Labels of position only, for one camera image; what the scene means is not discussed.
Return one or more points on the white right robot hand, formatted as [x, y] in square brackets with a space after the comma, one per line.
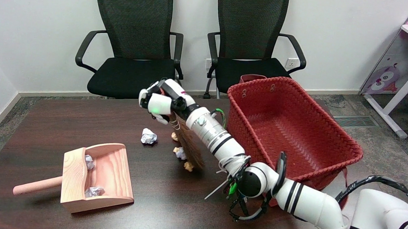
[161, 104]

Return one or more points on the small orange paper ball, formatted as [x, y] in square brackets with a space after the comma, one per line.
[176, 149]
[174, 136]
[188, 166]

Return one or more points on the white paper ball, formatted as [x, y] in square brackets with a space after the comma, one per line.
[94, 192]
[181, 153]
[89, 162]
[148, 136]

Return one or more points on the small brown straw broom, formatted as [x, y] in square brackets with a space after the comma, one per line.
[190, 148]

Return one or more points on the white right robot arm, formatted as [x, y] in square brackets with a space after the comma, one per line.
[217, 135]

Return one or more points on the black mesh office chair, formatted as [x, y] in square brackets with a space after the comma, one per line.
[133, 77]
[247, 71]

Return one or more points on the red woven basket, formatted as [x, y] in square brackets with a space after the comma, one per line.
[286, 132]

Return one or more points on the floor vent grille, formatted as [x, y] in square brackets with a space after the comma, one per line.
[355, 121]

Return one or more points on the pink white kids desk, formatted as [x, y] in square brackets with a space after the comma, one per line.
[388, 77]

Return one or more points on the white wall socket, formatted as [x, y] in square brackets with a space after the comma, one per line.
[208, 63]
[291, 63]

